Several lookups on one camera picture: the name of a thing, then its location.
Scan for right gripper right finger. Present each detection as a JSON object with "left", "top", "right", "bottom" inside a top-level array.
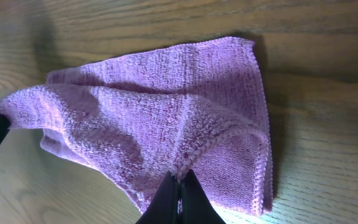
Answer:
[{"left": 178, "top": 170, "right": 225, "bottom": 224}]

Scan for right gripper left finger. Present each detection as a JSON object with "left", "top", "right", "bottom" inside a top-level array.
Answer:
[{"left": 135, "top": 172, "right": 179, "bottom": 224}]

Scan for purple microfiber cloth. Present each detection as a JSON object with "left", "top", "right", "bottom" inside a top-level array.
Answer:
[{"left": 0, "top": 37, "right": 273, "bottom": 216}]

